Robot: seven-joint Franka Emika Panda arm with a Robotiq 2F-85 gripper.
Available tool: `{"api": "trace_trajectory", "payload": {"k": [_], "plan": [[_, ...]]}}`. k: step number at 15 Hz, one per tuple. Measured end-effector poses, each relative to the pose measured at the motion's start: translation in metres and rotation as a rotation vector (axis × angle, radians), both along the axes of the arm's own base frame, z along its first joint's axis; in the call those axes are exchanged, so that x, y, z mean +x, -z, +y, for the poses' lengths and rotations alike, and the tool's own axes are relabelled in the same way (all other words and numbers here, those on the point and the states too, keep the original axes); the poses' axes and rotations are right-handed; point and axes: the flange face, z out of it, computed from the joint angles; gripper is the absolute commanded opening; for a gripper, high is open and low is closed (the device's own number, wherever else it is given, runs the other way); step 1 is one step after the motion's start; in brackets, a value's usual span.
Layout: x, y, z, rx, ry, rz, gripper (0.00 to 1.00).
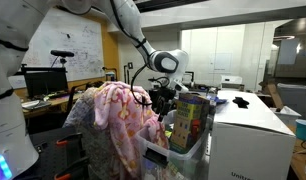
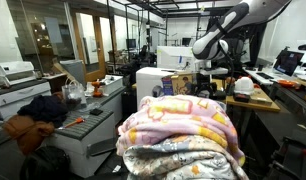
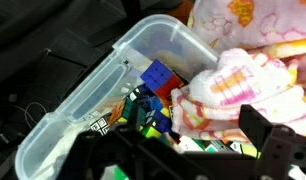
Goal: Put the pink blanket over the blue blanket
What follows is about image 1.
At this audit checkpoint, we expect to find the white keyboard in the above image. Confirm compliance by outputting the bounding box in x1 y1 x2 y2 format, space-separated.
21 99 53 111

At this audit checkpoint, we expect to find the black frame 3D printer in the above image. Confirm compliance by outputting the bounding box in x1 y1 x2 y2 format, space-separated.
183 70 196 89

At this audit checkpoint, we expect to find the wooden table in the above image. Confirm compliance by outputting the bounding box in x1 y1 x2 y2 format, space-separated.
288 124 306 180

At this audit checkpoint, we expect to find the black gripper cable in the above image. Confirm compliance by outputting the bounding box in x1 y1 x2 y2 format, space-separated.
129 63 153 107

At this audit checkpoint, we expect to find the clear plastic storage bin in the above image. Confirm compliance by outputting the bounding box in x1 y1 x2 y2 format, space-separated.
135 109 214 180

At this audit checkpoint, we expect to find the pink patterned fleece blanket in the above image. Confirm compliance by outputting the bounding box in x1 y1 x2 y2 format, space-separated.
92 81 170 179

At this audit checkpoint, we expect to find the grey trash bin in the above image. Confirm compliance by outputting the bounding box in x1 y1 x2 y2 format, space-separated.
277 83 306 118

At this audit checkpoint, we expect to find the black stereo camera bar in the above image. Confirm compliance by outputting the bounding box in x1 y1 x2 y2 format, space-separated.
50 49 76 68

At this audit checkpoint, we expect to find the white wall sign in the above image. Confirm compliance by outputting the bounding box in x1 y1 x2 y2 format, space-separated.
209 52 233 74

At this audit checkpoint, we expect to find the orange clamp handle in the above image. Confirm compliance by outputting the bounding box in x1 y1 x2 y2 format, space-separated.
55 139 69 147
53 172 72 180

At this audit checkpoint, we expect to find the white open paper box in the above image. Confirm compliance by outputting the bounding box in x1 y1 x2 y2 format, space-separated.
271 105 302 128

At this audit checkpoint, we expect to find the brown cardboard sheet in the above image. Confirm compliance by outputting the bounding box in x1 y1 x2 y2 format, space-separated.
258 79 285 111

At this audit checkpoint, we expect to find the large white cardboard box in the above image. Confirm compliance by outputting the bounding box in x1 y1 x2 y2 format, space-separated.
208 90 297 180

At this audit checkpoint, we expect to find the frosted window sheet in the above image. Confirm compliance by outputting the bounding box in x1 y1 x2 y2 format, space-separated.
277 38 301 66

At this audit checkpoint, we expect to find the yellow wooden blocks box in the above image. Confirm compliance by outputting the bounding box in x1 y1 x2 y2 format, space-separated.
168 93 211 155

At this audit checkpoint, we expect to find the black computer monitor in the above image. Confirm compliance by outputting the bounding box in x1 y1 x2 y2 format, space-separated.
23 67 69 99

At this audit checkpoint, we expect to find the blue floral quilt blanket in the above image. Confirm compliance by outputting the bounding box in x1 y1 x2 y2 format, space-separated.
62 87 127 180

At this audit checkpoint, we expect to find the wooden office desk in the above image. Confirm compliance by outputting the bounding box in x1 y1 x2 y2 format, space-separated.
21 89 94 119

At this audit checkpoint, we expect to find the teal cup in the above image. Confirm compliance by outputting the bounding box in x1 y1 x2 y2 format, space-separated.
295 119 306 142

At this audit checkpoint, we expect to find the whiteboard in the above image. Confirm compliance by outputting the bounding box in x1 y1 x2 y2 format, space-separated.
7 8 106 88

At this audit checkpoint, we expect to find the small black cloth item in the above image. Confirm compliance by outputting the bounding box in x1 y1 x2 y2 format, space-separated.
232 97 251 110

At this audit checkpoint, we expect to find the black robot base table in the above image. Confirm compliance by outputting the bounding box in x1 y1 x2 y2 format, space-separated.
26 124 91 180

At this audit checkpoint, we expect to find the black desk chair frame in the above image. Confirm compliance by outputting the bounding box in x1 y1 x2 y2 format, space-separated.
66 81 94 114

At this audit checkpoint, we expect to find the white printer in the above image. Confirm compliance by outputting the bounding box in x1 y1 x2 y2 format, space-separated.
220 75 244 92

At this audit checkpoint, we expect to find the blue white small device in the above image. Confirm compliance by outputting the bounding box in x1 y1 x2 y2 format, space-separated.
102 66 119 84

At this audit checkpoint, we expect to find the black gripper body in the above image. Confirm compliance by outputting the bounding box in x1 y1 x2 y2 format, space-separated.
154 87 177 113

